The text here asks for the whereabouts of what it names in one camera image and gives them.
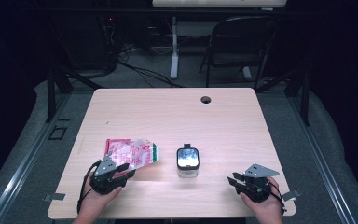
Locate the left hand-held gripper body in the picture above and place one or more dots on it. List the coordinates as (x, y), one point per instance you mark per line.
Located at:
(105, 177)

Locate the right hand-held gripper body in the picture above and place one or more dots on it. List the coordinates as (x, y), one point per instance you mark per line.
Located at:
(256, 183)

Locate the red and white snack bag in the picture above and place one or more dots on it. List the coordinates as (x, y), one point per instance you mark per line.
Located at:
(136, 154)

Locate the clear jar with black lid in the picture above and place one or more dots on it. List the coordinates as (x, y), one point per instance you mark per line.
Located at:
(188, 158)

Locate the person's left hand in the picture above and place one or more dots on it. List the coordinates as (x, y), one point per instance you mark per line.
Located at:
(94, 202)

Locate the person's right hand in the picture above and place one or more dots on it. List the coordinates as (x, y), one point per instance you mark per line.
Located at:
(267, 208)

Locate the grey tape piece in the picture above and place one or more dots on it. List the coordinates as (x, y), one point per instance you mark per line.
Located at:
(290, 195)
(54, 197)

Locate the black metal stand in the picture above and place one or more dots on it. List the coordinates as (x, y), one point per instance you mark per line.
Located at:
(304, 96)
(51, 93)

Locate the white desk leg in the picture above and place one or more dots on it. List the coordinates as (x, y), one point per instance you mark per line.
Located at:
(174, 46)

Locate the dark equipment with red light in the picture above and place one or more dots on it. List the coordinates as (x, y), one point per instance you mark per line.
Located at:
(90, 40)

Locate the black folding chair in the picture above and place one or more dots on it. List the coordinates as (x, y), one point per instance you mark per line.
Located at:
(239, 34)

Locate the white desk top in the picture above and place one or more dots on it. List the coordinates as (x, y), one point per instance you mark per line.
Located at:
(217, 2)

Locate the aluminium floor rail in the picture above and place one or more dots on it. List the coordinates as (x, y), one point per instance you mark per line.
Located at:
(320, 161)
(28, 161)

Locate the black frame crossbar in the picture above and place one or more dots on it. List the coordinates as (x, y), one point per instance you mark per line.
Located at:
(105, 11)

